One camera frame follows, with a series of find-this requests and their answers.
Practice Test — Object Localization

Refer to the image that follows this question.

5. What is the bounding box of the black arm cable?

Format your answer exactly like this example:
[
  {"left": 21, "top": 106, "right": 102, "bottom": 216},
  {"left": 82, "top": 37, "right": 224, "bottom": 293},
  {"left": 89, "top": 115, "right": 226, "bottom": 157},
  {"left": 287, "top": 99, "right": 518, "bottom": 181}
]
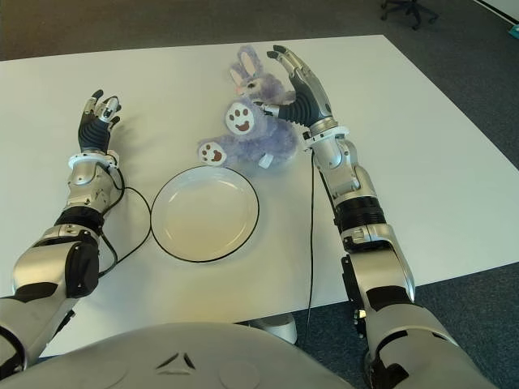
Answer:
[
  {"left": 97, "top": 165, "right": 154, "bottom": 279},
  {"left": 306, "top": 147, "right": 318, "bottom": 348}
]

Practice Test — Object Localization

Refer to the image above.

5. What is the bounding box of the black office chair base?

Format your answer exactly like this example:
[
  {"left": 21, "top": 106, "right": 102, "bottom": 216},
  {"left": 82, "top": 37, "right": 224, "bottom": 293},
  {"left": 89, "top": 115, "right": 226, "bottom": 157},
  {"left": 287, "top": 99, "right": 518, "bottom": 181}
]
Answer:
[{"left": 380, "top": 0, "right": 440, "bottom": 32}]

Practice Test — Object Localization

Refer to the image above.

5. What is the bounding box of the purple plush bunny doll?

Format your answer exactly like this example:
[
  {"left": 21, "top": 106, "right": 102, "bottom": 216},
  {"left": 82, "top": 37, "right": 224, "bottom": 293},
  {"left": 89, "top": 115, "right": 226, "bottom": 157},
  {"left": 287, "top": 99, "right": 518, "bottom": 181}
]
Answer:
[{"left": 197, "top": 45, "right": 300, "bottom": 169}]

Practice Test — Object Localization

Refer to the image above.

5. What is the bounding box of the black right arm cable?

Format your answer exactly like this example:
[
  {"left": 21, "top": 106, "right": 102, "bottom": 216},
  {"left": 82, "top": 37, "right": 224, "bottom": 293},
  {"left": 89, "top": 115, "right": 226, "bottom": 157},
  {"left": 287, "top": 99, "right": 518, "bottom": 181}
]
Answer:
[{"left": 306, "top": 147, "right": 318, "bottom": 348}]

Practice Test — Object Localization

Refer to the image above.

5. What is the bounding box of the silver robot leg part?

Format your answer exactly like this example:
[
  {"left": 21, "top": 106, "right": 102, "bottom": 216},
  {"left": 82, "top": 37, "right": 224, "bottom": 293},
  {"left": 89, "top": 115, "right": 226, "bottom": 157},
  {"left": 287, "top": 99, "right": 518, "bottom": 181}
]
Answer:
[{"left": 238, "top": 315, "right": 299, "bottom": 345}]

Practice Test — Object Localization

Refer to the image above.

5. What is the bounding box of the silver robot torso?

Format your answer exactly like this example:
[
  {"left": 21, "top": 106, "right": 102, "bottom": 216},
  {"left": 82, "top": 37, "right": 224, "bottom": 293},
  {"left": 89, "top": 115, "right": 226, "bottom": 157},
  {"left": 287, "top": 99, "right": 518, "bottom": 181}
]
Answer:
[{"left": 0, "top": 322, "right": 358, "bottom": 389}]

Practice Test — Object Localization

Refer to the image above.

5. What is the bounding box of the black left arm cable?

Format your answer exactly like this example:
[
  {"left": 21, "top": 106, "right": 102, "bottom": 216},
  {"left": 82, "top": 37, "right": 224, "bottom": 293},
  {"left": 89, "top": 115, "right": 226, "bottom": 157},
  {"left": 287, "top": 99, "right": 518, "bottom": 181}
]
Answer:
[{"left": 97, "top": 165, "right": 154, "bottom": 279}]

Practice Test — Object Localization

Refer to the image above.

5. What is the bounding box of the white plate black rim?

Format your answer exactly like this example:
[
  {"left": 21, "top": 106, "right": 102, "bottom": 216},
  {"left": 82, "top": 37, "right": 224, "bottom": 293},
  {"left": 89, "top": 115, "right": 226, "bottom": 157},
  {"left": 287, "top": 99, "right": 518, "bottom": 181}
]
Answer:
[{"left": 149, "top": 165, "right": 260, "bottom": 263}]

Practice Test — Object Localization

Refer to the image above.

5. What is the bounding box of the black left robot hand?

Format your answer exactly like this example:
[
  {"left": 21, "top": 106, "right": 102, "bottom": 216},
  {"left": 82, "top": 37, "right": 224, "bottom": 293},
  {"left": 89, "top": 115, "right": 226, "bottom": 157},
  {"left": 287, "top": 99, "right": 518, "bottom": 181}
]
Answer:
[{"left": 77, "top": 89, "right": 122, "bottom": 154}]

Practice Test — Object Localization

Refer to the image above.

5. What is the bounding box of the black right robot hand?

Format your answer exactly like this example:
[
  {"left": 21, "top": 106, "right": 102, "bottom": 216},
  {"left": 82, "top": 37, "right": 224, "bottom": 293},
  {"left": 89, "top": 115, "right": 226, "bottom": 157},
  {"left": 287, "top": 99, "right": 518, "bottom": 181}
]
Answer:
[{"left": 259, "top": 45, "right": 338, "bottom": 131}]

